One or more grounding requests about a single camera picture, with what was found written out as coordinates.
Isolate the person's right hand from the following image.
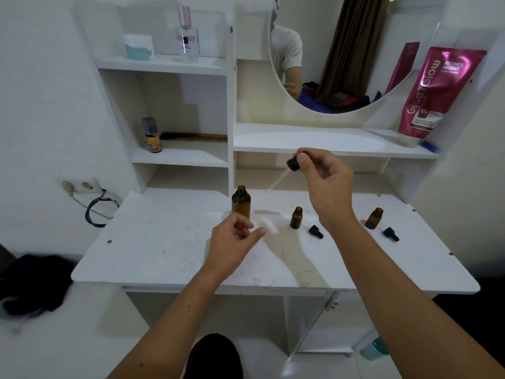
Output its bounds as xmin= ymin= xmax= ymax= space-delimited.
xmin=296 ymin=147 xmax=358 ymax=233

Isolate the person's left hand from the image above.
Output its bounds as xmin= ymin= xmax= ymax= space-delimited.
xmin=203 ymin=212 xmax=267 ymax=283

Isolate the black dropper with glass pipette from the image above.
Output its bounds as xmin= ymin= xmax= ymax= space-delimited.
xmin=268 ymin=155 xmax=302 ymax=190

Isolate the large amber glass bottle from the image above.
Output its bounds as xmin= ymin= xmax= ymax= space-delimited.
xmin=231 ymin=185 xmax=252 ymax=220

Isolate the person's left forearm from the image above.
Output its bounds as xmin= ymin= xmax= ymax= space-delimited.
xmin=106 ymin=268 xmax=234 ymax=379

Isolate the person's right forearm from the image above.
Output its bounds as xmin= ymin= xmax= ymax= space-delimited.
xmin=329 ymin=218 xmax=505 ymax=379

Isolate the person's left leg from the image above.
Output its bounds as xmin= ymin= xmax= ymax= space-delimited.
xmin=183 ymin=333 xmax=245 ymax=379

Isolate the clear perfume bottle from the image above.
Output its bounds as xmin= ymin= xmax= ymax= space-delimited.
xmin=175 ymin=5 xmax=201 ymax=64

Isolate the white vanity shelf unit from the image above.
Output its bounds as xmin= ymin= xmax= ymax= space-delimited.
xmin=70 ymin=0 xmax=505 ymax=358

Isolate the brown comb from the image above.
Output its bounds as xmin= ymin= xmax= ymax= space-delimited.
xmin=159 ymin=132 xmax=229 ymax=143

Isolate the yellow spray can grey cap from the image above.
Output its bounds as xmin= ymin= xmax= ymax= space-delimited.
xmin=142 ymin=117 xmax=163 ymax=154

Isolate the round mirror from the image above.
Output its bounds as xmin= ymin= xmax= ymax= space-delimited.
xmin=268 ymin=0 xmax=449 ymax=115

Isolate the pink lotion tube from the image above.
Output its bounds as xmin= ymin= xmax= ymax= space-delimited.
xmin=398 ymin=46 xmax=488 ymax=148

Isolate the teal cup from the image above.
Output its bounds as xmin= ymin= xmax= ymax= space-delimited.
xmin=359 ymin=337 xmax=390 ymax=362

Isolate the black cloth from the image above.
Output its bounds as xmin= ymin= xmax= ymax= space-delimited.
xmin=0 ymin=254 xmax=76 ymax=318

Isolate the white and teal box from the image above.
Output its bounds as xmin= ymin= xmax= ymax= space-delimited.
xmin=123 ymin=33 xmax=156 ymax=61

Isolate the coiled black cable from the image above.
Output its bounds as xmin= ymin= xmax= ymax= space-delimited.
xmin=85 ymin=189 xmax=120 ymax=228

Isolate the white wall socket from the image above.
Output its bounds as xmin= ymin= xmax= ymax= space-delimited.
xmin=62 ymin=178 xmax=105 ymax=194

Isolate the white plug with cord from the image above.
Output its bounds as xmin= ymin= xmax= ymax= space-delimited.
xmin=63 ymin=181 xmax=115 ymax=221

